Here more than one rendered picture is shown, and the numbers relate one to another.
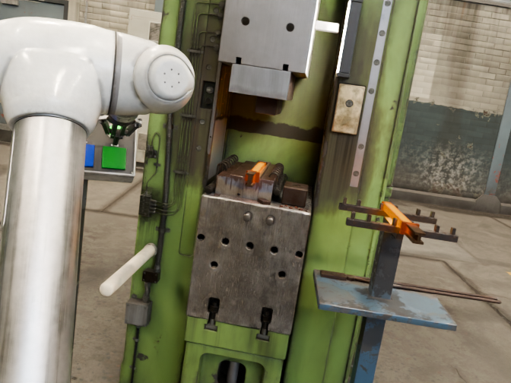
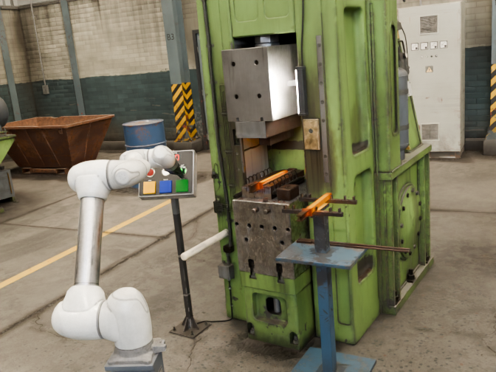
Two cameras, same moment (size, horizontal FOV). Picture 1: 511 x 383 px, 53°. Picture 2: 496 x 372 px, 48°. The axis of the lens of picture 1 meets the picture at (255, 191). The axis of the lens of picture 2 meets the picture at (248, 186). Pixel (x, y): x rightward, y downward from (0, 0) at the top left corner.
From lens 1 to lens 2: 1.78 m
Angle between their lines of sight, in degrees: 28
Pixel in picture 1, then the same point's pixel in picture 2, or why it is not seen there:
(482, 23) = not seen: outside the picture
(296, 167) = not seen: hidden behind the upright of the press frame
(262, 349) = (282, 288)
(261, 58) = (249, 116)
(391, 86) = (334, 115)
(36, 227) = (83, 234)
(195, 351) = (249, 291)
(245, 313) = (268, 267)
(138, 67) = (111, 175)
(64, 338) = (93, 267)
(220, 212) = (243, 209)
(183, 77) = (126, 176)
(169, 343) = not seen: hidden behind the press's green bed
